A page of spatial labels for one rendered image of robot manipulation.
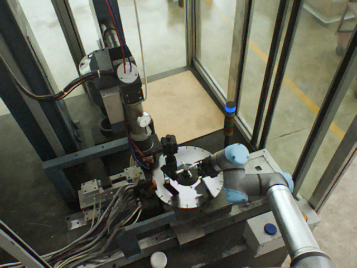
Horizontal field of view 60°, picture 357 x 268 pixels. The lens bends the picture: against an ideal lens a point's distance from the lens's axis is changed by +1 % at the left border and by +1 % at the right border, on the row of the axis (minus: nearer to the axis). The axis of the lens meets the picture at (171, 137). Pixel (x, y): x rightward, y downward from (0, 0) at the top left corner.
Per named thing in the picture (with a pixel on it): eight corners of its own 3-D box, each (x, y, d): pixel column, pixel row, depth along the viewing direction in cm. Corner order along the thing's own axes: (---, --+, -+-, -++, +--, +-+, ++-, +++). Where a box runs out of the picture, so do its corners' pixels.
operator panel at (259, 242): (296, 214, 143) (304, 198, 131) (311, 235, 136) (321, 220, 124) (242, 235, 138) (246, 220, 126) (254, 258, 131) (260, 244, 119)
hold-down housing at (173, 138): (177, 162, 126) (174, 129, 111) (179, 171, 123) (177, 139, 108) (164, 164, 126) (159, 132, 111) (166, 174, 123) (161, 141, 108)
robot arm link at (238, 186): (261, 200, 97) (257, 166, 100) (226, 202, 97) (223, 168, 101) (256, 202, 105) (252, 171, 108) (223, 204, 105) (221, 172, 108)
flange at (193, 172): (169, 175, 137) (168, 172, 135) (186, 160, 142) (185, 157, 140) (187, 189, 132) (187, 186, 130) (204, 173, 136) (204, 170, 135)
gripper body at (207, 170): (192, 162, 124) (204, 156, 113) (210, 157, 127) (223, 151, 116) (198, 180, 123) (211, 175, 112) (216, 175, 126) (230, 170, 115)
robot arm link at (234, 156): (231, 166, 98) (228, 140, 100) (216, 172, 108) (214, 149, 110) (252, 167, 100) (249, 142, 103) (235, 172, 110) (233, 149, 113)
